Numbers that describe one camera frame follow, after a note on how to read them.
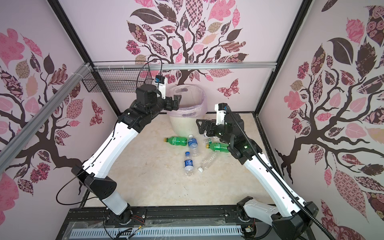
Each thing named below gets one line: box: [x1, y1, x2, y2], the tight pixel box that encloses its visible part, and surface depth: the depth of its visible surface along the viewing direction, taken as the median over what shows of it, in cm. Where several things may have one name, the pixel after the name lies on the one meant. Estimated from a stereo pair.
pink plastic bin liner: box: [166, 83, 208, 119], surface depth 91 cm
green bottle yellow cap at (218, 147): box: [206, 142, 230, 153], surface depth 97 cm
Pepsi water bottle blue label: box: [183, 151, 194, 177], surface depth 89 cm
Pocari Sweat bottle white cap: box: [187, 134, 198, 157], surface depth 99 cm
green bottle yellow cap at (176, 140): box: [164, 136, 188, 146], surface depth 101 cm
